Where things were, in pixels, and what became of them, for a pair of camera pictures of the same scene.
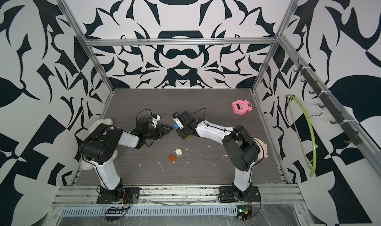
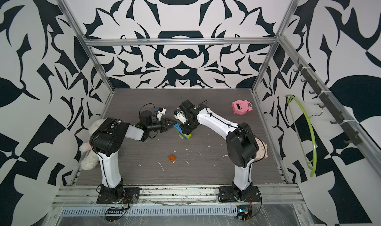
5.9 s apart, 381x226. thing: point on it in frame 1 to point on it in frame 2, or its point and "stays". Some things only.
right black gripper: [180, 133] to [184, 130]
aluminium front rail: [87, 196] stays
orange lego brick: [171, 157] stays
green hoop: [308, 161] stays
